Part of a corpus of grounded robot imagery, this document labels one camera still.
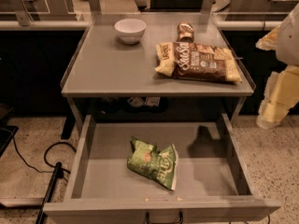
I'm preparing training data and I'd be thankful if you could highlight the shiny gold snack can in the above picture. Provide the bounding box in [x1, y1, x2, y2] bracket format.
[177, 22, 194, 42]

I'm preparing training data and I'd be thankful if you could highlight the black floor cable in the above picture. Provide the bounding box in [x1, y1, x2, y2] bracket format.
[11, 136, 78, 183]

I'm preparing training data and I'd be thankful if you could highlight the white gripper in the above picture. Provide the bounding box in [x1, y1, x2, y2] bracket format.
[256, 4, 299, 129]

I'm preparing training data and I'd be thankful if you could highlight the black metal floor bar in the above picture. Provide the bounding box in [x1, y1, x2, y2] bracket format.
[35, 162, 63, 224]

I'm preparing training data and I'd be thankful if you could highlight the brown yellow chip bag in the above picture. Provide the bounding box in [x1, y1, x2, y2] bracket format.
[155, 42, 242, 82]

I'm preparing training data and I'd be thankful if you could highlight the white ceramic bowl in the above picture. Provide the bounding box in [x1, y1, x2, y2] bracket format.
[114, 19, 147, 45]

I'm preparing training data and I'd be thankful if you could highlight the black object at left edge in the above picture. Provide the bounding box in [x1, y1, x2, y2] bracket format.
[0, 104, 20, 158]

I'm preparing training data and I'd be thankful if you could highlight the green jalapeno chip bag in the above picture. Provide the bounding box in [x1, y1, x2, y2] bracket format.
[127, 136, 178, 191]

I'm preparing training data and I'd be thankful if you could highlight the grey counter cabinet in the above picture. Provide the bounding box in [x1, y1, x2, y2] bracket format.
[62, 12, 255, 129]

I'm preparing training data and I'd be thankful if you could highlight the grey open top drawer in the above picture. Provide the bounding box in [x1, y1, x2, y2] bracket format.
[44, 115, 280, 224]

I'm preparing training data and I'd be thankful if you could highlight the black drawer handle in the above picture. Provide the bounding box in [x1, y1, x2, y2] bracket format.
[145, 211, 184, 224]

